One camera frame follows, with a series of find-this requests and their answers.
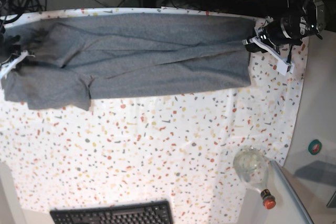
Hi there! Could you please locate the black keyboard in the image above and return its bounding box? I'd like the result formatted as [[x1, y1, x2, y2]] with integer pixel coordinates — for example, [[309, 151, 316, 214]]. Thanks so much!
[[50, 200, 174, 224]]

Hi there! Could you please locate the clear bottle with red cap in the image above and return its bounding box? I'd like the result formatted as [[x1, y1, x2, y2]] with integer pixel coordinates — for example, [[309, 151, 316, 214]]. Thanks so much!
[[233, 146, 276, 210]]

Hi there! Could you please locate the grey laptop corner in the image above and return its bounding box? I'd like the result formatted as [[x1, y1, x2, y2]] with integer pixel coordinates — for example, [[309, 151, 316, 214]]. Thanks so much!
[[327, 191, 336, 208]]

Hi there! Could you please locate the grey t-shirt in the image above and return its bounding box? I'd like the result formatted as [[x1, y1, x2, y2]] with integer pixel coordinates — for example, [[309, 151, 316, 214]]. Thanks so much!
[[3, 14, 255, 110]]

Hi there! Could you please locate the terrazzo pattern tablecloth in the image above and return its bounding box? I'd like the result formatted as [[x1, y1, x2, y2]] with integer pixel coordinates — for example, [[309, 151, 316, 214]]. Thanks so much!
[[1, 8, 309, 223]]

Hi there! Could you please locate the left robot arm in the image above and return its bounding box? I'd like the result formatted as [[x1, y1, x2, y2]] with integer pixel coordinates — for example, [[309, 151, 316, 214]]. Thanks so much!
[[243, 0, 326, 53]]

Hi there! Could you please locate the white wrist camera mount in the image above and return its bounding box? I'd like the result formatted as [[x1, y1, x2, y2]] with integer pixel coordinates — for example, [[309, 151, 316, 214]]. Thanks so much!
[[1, 50, 35, 79], [242, 21, 295, 76]]

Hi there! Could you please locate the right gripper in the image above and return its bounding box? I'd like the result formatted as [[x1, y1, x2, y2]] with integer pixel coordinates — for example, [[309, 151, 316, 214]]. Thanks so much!
[[1, 34, 34, 64]]

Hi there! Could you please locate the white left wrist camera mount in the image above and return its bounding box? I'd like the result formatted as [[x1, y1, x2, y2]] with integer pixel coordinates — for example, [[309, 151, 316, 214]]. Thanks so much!
[[242, 21, 295, 76]]

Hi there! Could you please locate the grey metal bar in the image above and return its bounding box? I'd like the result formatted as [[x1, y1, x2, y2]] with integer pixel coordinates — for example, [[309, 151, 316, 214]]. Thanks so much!
[[265, 161, 313, 224]]

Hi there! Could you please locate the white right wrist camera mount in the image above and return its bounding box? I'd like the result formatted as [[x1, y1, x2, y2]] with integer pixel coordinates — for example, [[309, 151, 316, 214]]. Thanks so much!
[[1, 50, 35, 79]]

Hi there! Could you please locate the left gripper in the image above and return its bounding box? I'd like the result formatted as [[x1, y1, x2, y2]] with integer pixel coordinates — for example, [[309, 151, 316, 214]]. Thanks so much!
[[245, 15, 303, 53]]

